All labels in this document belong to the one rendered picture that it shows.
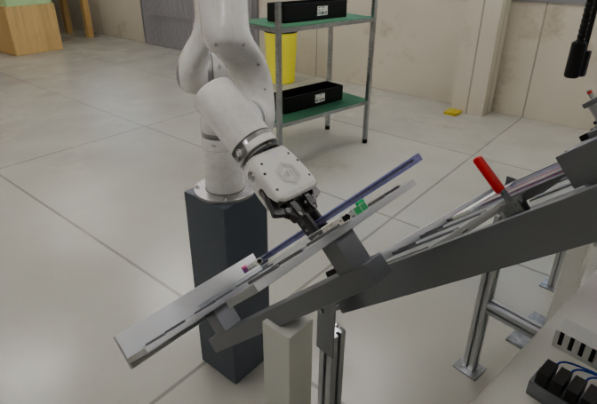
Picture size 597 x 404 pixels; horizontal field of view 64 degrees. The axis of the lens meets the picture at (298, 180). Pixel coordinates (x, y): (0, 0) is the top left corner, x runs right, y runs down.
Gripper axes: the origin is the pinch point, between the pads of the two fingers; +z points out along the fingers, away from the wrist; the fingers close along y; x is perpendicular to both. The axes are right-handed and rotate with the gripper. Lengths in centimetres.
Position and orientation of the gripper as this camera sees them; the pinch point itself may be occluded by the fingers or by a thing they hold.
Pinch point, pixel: (313, 224)
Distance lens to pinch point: 82.3
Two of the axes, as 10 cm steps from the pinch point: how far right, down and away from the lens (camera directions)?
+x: -4.6, 5.5, 7.0
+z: 6.0, 7.7, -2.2
